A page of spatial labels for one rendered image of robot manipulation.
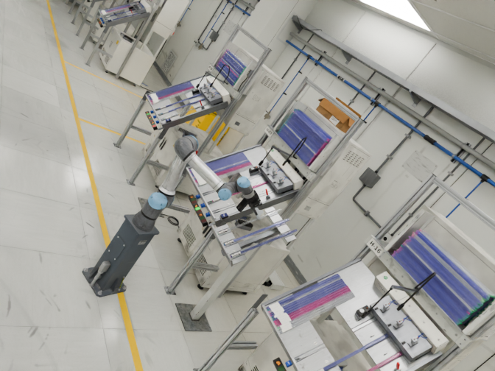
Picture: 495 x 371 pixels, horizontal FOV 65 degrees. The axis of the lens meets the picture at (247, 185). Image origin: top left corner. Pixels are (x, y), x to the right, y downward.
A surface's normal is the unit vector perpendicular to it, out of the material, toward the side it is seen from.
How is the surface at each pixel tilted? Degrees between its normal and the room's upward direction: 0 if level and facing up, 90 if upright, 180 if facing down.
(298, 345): 44
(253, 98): 90
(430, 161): 90
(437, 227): 90
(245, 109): 90
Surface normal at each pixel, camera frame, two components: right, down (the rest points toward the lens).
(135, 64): 0.42, 0.59
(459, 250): -0.71, -0.26
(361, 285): -0.08, -0.73
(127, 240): -0.52, -0.05
